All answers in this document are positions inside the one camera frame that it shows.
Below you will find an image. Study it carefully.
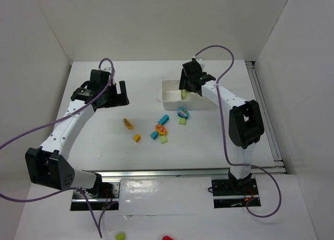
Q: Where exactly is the lime green lego brick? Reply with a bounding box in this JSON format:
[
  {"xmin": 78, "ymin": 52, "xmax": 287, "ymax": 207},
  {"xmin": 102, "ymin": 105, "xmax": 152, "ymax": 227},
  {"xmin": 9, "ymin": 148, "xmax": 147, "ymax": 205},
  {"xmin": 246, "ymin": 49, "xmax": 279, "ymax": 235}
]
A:
[
  {"xmin": 181, "ymin": 90, "xmax": 188, "ymax": 100},
  {"xmin": 178, "ymin": 117, "xmax": 186, "ymax": 125},
  {"xmin": 159, "ymin": 135, "xmax": 168, "ymax": 144}
]

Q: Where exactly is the white three-compartment tray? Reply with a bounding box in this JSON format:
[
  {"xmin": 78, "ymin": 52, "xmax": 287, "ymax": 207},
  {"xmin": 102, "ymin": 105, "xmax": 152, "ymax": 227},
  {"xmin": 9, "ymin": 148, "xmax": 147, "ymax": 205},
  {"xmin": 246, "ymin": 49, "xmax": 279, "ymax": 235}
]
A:
[{"xmin": 161, "ymin": 80, "xmax": 218, "ymax": 111}]

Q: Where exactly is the purple cable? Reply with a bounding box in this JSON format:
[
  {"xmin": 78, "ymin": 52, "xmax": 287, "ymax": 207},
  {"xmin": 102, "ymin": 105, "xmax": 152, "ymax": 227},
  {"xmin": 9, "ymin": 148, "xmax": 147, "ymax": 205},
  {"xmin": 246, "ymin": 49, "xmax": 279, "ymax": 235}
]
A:
[
  {"xmin": 194, "ymin": 44, "xmax": 282, "ymax": 219},
  {"xmin": 0, "ymin": 57, "xmax": 116, "ymax": 238}
]

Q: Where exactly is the green lego brick foreground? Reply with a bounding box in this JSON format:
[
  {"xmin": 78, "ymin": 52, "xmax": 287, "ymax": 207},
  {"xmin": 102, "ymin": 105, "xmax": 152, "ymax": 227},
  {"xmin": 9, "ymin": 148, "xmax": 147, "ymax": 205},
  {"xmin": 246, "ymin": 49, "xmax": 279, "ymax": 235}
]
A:
[{"xmin": 115, "ymin": 232, "xmax": 126, "ymax": 240}]

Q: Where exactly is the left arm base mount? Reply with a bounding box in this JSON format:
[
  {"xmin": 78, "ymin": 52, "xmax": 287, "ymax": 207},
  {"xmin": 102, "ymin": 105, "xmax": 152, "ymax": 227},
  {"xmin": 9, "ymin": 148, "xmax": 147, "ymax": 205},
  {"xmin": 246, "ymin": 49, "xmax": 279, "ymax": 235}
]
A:
[{"xmin": 70, "ymin": 180, "xmax": 121, "ymax": 211}]

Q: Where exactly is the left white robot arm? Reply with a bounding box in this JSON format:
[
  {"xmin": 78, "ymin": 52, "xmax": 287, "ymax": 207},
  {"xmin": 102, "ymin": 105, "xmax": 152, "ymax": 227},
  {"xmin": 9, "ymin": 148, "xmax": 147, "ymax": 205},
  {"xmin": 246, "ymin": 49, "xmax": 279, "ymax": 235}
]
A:
[{"xmin": 25, "ymin": 69, "xmax": 129, "ymax": 196}]

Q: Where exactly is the aluminium rail front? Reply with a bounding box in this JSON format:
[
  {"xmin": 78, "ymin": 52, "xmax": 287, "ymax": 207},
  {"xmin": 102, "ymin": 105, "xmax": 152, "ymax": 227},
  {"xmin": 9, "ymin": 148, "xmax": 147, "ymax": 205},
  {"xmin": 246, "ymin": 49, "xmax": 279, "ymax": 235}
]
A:
[{"xmin": 80, "ymin": 166, "xmax": 285, "ymax": 179}]

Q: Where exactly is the yellow striped bee lego brick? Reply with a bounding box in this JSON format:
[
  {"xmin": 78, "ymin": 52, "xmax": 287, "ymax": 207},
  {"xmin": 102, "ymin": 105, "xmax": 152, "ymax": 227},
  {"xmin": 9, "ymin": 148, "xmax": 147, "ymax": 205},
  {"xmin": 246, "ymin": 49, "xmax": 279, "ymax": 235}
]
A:
[{"xmin": 123, "ymin": 118, "xmax": 134, "ymax": 130}]

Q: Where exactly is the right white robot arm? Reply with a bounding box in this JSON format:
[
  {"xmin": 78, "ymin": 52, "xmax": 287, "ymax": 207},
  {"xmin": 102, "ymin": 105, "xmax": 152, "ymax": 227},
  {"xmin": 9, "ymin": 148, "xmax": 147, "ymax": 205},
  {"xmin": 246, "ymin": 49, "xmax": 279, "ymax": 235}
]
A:
[{"xmin": 179, "ymin": 58, "xmax": 264, "ymax": 182}]

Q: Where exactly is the lime green lego brick bottom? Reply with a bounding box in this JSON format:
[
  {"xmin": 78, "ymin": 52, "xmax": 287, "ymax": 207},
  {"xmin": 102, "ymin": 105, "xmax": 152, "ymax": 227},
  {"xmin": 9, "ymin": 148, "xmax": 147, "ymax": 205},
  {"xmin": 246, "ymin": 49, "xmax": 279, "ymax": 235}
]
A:
[{"xmin": 159, "ymin": 135, "xmax": 168, "ymax": 144}]

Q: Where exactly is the small orange lego brick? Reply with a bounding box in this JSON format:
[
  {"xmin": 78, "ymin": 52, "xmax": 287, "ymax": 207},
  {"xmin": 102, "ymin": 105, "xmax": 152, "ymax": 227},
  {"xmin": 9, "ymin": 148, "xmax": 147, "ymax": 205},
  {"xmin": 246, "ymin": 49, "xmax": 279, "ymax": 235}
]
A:
[{"xmin": 133, "ymin": 134, "xmax": 141, "ymax": 143}]

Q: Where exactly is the orange butterfly lego brick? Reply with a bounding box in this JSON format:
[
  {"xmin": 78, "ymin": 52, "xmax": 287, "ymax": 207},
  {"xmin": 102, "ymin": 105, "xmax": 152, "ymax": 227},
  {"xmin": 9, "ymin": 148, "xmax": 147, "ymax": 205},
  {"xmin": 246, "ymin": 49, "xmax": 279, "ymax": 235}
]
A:
[{"xmin": 155, "ymin": 124, "xmax": 167, "ymax": 136}]

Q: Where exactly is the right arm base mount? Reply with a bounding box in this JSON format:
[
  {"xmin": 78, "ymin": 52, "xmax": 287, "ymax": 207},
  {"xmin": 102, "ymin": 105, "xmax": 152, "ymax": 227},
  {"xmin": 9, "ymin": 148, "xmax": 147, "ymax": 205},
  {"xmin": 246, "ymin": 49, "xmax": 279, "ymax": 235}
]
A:
[{"xmin": 207, "ymin": 174, "xmax": 261, "ymax": 209}]

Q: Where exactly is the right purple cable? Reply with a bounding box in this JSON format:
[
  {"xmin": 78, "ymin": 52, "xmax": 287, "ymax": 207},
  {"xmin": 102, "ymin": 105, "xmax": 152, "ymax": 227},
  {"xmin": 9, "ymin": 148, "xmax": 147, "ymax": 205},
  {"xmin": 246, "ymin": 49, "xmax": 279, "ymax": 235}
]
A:
[{"xmin": 194, "ymin": 44, "xmax": 282, "ymax": 219}]

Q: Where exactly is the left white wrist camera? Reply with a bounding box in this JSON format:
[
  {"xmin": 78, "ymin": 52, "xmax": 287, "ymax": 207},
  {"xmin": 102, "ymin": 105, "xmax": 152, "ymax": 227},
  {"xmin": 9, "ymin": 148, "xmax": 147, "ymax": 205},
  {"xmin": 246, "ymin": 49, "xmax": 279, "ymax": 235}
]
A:
[{"xmin": 100, "ymin": 67, "xmax": 113, "ymax": 73}]

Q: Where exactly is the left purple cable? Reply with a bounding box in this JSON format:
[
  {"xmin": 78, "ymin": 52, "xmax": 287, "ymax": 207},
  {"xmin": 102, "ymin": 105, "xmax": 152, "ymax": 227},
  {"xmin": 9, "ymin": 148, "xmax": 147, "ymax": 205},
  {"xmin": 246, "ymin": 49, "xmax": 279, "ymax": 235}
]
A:
[{"xmin": 0, "ymin": 57, "xmax": 116, "ymax": 238}]

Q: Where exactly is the red object foreground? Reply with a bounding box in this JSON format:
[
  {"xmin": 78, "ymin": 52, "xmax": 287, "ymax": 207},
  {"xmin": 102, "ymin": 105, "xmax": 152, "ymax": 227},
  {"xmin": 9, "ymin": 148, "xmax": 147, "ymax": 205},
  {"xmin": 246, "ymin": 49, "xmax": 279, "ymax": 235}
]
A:
[{"xmin": 162, "ymin": 235, "xmax": 174, "ymax": 240}]

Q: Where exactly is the teal long lego brick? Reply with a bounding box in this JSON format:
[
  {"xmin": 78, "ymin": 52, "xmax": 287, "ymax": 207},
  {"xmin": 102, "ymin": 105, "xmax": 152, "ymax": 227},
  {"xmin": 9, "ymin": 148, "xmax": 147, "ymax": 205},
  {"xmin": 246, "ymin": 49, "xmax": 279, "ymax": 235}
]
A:
[{"xmin": 158, "ymin": 114, "xmax": 169, "ymax": 125}]

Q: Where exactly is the teal frog lego brick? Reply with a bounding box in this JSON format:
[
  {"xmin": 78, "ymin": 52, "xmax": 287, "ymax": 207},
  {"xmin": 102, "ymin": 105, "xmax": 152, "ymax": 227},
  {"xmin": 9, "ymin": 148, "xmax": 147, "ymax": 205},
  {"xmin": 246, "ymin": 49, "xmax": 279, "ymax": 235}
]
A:
[{"xmin": 177, "ymin": 107, "xmax": 189, "ymax": 119}]

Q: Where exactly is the small teal lego brick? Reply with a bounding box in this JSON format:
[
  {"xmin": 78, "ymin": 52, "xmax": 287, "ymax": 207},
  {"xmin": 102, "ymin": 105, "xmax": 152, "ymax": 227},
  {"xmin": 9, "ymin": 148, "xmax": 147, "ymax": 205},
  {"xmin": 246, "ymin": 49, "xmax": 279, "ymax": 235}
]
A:
[{"xmin": 150, "ymin": 131, "xmax": 159, "ymax": 140}]

